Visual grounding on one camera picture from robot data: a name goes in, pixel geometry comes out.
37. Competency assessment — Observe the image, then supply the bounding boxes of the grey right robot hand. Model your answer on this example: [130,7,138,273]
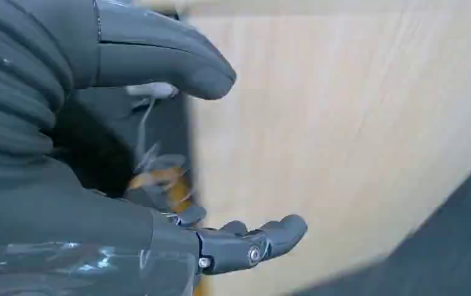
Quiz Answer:
[0,0,309,296]

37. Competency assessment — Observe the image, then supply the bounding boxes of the black robot foot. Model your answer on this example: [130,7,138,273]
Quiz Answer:
[50,88,138,198]

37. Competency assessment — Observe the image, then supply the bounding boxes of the yellow floor tape strip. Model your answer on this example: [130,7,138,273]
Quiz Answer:
[128,165,210,296]

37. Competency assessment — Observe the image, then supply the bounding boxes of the ribbed grey right arm sleeve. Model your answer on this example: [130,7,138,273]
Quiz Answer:
[0,0,75,159]

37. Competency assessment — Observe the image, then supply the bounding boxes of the pale wooden desk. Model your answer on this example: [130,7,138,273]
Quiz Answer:
[136,0,471,296]

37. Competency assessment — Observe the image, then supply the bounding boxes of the thin white cable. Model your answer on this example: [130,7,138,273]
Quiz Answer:
[126,81,180,173]

